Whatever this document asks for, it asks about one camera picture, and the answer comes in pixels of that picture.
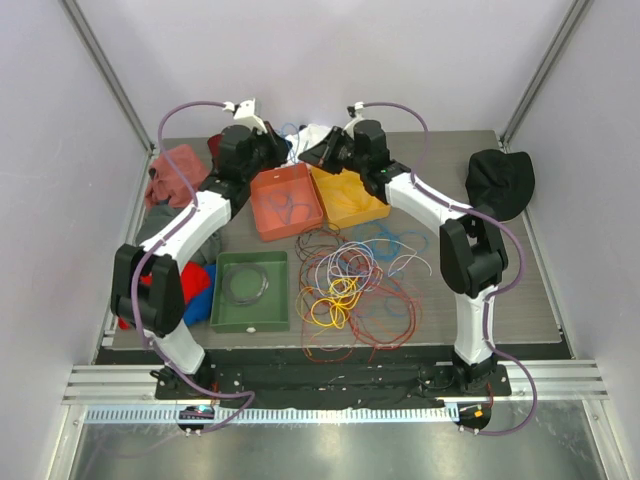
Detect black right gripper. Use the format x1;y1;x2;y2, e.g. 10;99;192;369
299;128;367;176

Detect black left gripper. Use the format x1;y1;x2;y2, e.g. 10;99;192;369
242;122;292;183

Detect purple blue cable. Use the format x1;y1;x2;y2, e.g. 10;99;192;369
259;186;316;226

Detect white cable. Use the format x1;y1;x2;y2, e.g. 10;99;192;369
319;237;433;296

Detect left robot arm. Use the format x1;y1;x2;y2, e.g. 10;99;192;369
110;122;288;399

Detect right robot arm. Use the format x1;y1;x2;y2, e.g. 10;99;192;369
297;120;508;395

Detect white cloth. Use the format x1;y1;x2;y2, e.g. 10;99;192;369
285;124;332;163

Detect yellow plastic tray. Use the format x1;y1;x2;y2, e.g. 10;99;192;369
310;167;391;229

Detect coral orange plastic tray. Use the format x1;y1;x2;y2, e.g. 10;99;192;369
250;163;324;242

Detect dark red cloth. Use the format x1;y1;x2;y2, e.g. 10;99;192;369
207;134;222;159

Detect pink cloth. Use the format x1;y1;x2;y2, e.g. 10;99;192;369
144;144;209;210

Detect grey cloth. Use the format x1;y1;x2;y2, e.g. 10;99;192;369
135;204;222;266

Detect green plastic tray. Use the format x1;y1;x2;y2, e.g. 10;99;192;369
210;251;290;334

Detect bright red cloth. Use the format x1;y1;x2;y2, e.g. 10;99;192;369
117;262;213;331

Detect black bucket hat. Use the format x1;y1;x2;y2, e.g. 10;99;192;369
465;149;535;222

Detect blue cloth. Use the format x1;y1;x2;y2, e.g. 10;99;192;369
182;263;218;326

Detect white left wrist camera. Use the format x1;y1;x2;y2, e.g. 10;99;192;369
222;98;267;134

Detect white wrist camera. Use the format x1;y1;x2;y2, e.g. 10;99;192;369
344;101;365;135
222;98;267;134

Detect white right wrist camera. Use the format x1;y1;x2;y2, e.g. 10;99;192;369
344;101;365;135

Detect brown cable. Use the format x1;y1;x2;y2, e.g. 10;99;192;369
295;224;346;266

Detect bright yellow cable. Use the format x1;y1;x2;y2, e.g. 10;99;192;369
310;277;362;329

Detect grey coiled cable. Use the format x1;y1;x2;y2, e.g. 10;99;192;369
222;265;269;305

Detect orange yellow cable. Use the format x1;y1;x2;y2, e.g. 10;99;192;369
296;279;361;326

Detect red cable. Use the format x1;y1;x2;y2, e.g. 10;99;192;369
297;224;424;364

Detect left aluminium frame post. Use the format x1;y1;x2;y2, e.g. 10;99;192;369
59;0;155;154

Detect aluminium frame post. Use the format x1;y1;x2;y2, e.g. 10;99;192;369
498;0;593;150
59;0;155;154

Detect right aluminium frame post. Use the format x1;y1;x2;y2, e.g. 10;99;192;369
498;0;593;150

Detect white slotted cable duct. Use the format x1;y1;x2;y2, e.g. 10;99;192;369
84;403;459;425

